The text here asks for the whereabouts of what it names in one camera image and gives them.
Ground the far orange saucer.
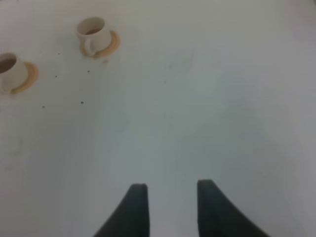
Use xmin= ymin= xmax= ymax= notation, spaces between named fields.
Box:
xmin=79 ymin=30 xmax=120 ymax=58

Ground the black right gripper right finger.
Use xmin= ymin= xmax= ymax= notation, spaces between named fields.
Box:
xmin=197 ymin=180 xmax=267 ymax=237

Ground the near orange saucer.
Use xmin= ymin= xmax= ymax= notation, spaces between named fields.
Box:
xmin=10 ymin=61 xmax=39 ymax=95

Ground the far white teacup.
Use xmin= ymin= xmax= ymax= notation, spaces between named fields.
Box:
xmin=76 ymin=17 xmax=112 ymax=56

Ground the near white teacup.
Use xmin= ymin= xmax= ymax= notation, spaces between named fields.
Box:
xmin=0 ymin=53 xmax=28 ymax=94

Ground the white teacup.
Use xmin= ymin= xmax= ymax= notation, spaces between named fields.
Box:
xmin=0 ymin=53 xmax=28 ymax=94
xmin=76 ymin=17 xmax=112 ymax=56

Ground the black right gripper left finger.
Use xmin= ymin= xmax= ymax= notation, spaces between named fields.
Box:
xmin=95 ymin=184 xmax=150 ymax=237

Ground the orange saucer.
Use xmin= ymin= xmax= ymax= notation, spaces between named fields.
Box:
xmin=79 ymin=30 xmax=120 ymax=58
xmin=10 ymin=61 xmax=39 ymax=95

